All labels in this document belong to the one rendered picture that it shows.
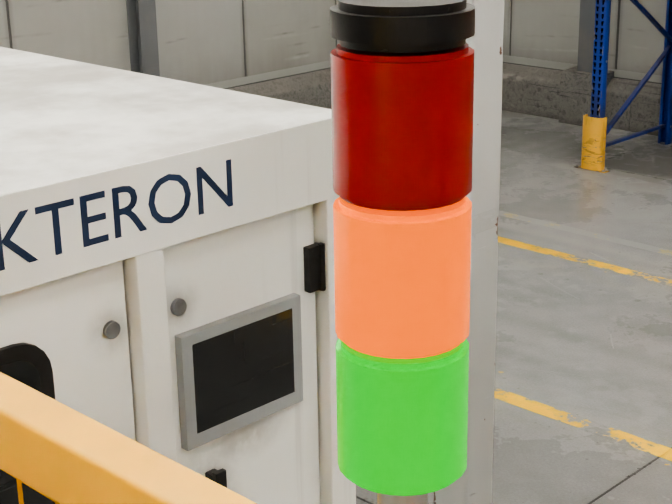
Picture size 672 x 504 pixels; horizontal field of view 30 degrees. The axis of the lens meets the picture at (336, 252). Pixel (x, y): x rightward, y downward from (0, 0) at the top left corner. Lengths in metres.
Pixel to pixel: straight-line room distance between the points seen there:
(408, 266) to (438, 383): 0.05
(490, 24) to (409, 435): 2.61
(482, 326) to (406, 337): 2.80
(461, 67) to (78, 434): 0.33
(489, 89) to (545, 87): 8.10
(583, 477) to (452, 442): 4.58
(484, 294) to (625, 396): 2.60
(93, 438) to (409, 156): 0.30
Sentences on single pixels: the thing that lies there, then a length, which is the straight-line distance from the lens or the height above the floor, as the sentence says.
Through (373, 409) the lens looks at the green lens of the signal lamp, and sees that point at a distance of 0.46.
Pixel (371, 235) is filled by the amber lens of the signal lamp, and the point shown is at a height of 2.26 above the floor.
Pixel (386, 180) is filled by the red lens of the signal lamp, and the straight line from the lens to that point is 0.43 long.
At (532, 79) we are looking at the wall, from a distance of 11.26.
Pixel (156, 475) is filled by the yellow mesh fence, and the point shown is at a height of 2.10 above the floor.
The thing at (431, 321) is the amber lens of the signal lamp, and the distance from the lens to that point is 0.44.
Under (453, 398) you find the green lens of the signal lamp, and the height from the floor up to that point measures 2.20.
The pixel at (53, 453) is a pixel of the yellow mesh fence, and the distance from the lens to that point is 0.68.
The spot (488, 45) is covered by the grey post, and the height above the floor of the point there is 1.91.
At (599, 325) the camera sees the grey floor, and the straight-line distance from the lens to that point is 6.52.
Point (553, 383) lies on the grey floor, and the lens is 5.83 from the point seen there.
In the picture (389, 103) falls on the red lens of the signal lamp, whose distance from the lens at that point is 0.42.
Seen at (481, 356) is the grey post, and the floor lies 1.11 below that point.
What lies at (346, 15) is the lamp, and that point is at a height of 2.34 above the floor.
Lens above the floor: 2.39
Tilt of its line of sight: 18 degrees down
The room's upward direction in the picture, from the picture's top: 1 degrees counter-clockwise
